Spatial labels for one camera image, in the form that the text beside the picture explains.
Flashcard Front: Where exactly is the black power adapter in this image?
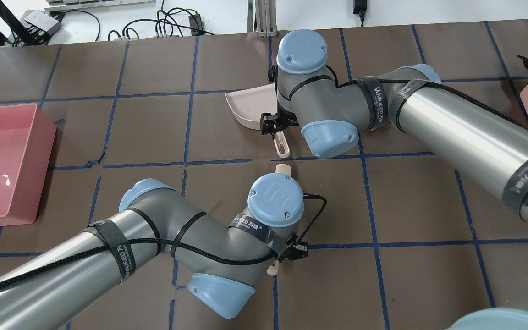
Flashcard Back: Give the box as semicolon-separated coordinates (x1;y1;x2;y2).
353;0;368;26

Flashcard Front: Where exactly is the beige plastic dustpan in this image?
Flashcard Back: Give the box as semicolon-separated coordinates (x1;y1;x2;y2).
224;83;277;135

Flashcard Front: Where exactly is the aluminium frame post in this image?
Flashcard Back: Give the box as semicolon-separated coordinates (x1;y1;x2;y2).
247;0;278;38

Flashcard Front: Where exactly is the pink plastic bin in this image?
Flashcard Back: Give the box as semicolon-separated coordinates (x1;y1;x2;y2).
0;103;56;226

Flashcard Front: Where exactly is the beige hand brush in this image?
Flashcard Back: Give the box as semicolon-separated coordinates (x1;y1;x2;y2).
266;164;292;276

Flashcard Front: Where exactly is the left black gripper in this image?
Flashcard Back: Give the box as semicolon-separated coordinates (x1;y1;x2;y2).
276;237;309;262

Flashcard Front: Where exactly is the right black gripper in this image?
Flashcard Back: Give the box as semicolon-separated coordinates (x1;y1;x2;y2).
259;107;299;138

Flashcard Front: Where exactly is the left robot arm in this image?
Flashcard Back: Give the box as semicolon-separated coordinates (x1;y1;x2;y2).
0;172;305;330

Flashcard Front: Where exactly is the black cable bundle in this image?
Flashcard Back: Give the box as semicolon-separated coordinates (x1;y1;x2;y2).
108;7;214;42

